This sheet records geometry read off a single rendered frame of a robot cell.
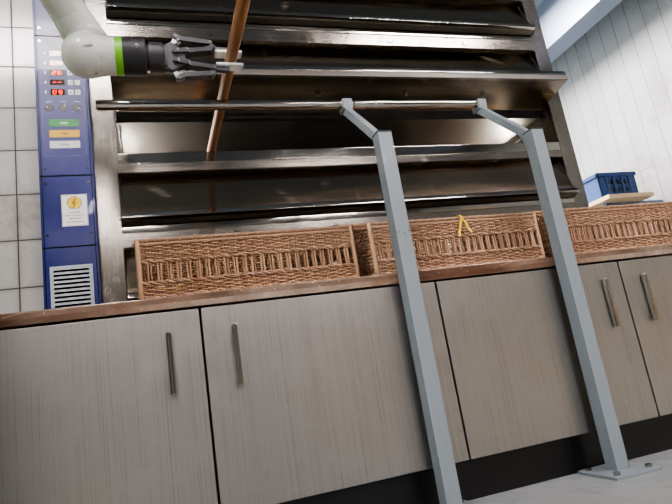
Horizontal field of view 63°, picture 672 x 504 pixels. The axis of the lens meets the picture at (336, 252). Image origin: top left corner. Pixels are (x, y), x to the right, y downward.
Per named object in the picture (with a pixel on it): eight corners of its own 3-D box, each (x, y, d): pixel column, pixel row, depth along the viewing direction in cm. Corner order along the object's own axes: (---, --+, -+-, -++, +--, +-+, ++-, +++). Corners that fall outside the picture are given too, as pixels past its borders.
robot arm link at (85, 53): (62, 83, 130) (54, 34, 124) (67, 70, 140) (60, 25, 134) (125, 84, 134) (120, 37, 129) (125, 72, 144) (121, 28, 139)
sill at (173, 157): (118, 171, 188) (117, 160, 189) (552, 155, 243) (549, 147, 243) (117, 164, 182) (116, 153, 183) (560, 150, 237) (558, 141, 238)
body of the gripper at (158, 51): (147, 51, 142) (183, 53, 145) (149, 80, 140) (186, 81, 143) (145, 33, 135) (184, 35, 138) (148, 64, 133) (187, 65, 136)
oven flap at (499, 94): (108, 72, 174) (115, 112, 191) (568, 79, 228) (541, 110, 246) (108, 66, 175) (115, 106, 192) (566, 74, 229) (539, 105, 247)
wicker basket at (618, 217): (477, 289, 206) (462, 219, 212) (596, 275, 224) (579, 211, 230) (565, 257, 161) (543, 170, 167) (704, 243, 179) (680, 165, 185)
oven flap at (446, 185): (122, 226, 177) (120, 180, 187) (573, 197, 232) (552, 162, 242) (121, 218, 173) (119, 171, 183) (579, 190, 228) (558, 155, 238)
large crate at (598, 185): (642, 195, 419) (635, 171, 424) (603, 197, 407) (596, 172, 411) (593, 216, 466) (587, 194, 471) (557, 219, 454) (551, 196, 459)
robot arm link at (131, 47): (122, 60, 130) (120, 26, 132) (126, 86, 141) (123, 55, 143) (149, 61, 132) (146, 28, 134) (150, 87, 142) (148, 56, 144)
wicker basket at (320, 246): (143, 329, 169) (136, 243, 175) (317, 308, 187) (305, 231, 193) (135, 303, 124) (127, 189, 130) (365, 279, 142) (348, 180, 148)
